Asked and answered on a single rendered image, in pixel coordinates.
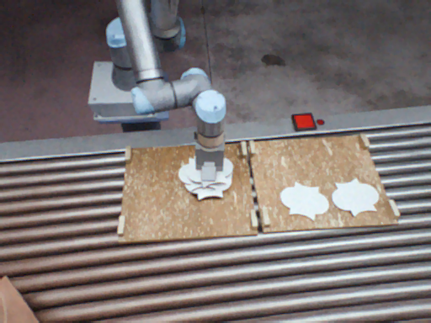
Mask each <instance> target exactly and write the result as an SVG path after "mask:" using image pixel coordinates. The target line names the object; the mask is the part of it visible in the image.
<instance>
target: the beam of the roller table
mask: <svg viewBox="0 0 431 323"><path fill-rule="evenodd" d="M318 119H322V120H324V121H325V124H323V125H319V124H317V120H318ZM314 121H315V122H316V125H317V130H313V131H306V132H295V126H294V125H293V122H292V118H290V119H275V120H267V121H258V122H243V123H235V124H224V134H226V136H225V145H230V144H236V143H241V142H244V141H245V142H246V143H249V141H250V140H253V142H259V141H266V140H281V139H295V138H302V137H310V136H318V135H340V134H347V133H356V132H363V131H371V130H394V129H401V128H410V127H418V126H425V125H431V105H428V106H418V107H411V108H401V109H386V110H378V111H369V112H357V113H345V114H329V115H322V116H314ZM195 130H197V126H196V127H189V128H181V129H165V130H150V131H142V132H126V133H119V134H111V135H87V136H79V137H71V138H67V137H63V138H55V139H47V140H22V141H14V142H5V143H0V165H4V164H12V163H20V162H42V161H51V160H59V159H73V158H82V157H90V156H112V155H119V154H125V149H126V146H131V148H141V147H159V146H196V143H194V132H195Z"/></svg>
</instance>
